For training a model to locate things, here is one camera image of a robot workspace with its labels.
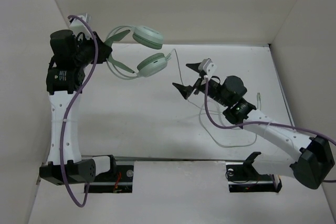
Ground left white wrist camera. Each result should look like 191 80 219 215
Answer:
69 13 91 37

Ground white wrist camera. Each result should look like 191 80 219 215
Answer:
198 58 217 79
69 13 91 37

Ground mint green headphones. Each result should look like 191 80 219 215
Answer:
104 25 171 80

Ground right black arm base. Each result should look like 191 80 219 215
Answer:
225 163 282 193

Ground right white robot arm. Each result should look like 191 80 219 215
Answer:
173 59 335 189

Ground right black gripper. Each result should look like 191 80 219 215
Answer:
173 61 230 107

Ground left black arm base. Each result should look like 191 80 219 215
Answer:
88 163 134 194

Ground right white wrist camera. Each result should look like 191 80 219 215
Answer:
198 58 217 79

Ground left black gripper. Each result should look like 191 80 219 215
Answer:
75 31 113 68

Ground white headphone cable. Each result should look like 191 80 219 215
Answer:
166 48 263 148

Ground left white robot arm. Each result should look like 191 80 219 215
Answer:
39 29 118 185

